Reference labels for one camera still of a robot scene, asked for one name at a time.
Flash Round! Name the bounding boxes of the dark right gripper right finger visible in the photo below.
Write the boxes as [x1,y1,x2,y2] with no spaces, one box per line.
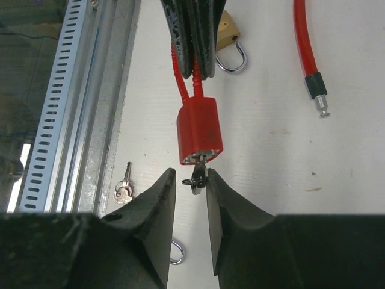
[206,169,384,288]

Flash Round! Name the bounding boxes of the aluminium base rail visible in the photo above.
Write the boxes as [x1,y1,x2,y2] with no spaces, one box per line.
[44,1,140,213]

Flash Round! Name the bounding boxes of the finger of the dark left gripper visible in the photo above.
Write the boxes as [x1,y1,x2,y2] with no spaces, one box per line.
[160,0,194,79]
[186,0,226,80]

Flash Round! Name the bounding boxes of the red thin-cable padlock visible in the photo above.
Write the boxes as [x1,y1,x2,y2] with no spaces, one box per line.
[171,45,223,166]

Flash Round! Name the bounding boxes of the silver keys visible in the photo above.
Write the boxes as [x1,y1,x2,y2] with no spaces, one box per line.
[182,155,208,196]

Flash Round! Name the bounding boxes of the thick red cable lock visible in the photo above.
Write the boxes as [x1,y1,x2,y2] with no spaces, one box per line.
[292,0,330,118]

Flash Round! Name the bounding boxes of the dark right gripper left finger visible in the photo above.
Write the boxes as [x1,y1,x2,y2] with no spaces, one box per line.
[1,168,176,288]

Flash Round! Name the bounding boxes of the white slotted cable duct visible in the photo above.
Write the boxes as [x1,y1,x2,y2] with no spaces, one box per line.
[19,1,87,213]

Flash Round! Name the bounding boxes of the small brass long-shackle padlock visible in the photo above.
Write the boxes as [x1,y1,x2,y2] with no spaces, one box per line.
[113,162,185,266]

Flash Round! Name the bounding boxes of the medium brass padlock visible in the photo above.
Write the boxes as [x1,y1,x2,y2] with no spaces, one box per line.
[216,10,248,74]

